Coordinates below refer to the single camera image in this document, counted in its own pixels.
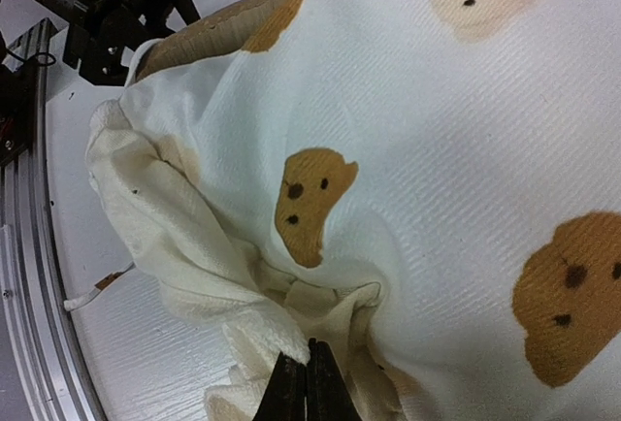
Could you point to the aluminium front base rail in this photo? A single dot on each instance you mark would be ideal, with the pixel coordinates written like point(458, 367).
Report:
point(42, 335)

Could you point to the wooden pet bed frame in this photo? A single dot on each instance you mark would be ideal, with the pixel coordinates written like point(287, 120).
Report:
point(255, 23)

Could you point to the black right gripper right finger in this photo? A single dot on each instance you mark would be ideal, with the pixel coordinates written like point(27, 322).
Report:
point(327, 398)

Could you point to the large bear print cushion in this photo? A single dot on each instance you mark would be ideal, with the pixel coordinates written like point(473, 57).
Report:
point(430, 186)

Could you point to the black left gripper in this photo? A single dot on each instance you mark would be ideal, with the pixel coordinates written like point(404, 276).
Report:
point(121, 23)

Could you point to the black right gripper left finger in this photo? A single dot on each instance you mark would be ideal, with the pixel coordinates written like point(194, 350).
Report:
point(285, 396)

